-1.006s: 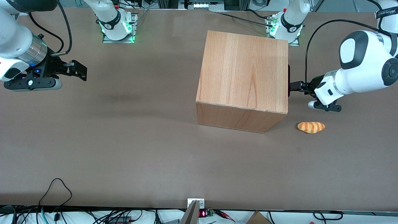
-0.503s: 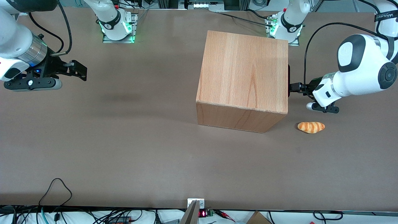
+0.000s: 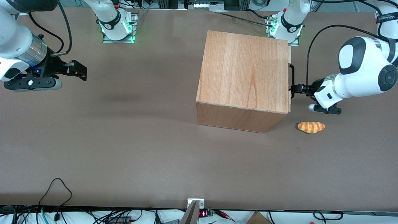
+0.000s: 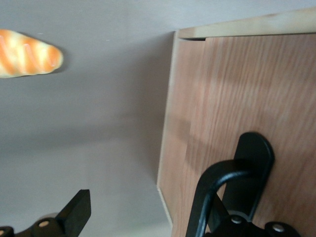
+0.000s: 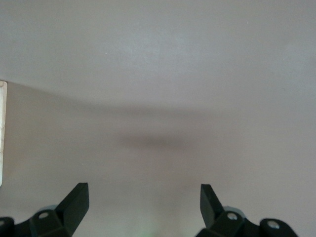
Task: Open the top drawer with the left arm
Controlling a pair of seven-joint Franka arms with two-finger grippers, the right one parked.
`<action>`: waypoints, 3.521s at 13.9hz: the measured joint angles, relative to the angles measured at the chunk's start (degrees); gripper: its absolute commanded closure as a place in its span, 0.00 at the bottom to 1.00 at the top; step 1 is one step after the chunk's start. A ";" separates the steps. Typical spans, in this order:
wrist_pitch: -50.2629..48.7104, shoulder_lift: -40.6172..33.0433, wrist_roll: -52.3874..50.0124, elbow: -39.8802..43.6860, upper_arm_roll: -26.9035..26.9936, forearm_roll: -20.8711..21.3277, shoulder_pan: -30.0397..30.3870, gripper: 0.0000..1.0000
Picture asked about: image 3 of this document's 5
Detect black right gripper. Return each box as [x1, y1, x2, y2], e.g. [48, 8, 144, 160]
[23, 56, 88, 82]

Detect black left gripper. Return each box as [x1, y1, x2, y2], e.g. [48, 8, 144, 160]
[289, 78, 327, 101]

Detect wooden drawer with black handle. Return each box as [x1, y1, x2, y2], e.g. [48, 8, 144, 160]
[288, 46, 295, 112]

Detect light wooden drawer cabinet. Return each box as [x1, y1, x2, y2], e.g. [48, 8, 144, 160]
[196, 30, 289, 133]

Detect orange striped croissant bread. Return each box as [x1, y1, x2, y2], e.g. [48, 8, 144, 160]
[298, 121, 325, 134]

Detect lit white device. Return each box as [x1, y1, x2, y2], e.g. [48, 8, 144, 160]
[186, 0, 225, 10]

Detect brown cardboard piece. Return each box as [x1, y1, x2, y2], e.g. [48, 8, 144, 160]
[246, 211, 272, 224]

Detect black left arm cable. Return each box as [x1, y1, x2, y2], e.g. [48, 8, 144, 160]
[306, 24, 386, 88]

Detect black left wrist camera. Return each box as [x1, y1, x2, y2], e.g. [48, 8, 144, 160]
[308, 104, 342, 115]

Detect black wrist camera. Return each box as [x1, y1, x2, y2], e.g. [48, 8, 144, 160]
[4, 78, 62, 92]
[308, 104, 342, 115]

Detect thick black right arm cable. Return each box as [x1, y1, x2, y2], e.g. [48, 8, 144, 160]
[51, 1, 73, 57]

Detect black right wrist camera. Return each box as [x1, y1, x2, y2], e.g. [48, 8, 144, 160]
[4, 78, 62, 92]

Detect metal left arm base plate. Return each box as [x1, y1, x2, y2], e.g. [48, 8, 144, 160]
[265, 17, 300, 46]

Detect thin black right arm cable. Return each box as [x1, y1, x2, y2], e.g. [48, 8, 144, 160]
[29, 12, 65, 53]

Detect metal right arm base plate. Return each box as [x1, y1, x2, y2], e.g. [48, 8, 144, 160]
[102, 14, 139, 44]

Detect short black table cable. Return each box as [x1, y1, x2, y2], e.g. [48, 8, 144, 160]
[247, 9, 275, 19]

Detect long black table cable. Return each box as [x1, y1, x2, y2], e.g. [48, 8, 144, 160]
[217, 12, 278, 27]

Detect black flat looped cable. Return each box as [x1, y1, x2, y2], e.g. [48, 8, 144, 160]
[313, 211, 344, 221]

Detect red clip wires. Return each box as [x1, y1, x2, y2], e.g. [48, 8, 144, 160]
[214, 210, 236, 222]

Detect small metal bracket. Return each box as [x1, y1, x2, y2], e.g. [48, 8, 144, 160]
[187, 198, 205, 209]

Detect grey wooden post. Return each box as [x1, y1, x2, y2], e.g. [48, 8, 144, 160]
[179, 200, 200, 224]

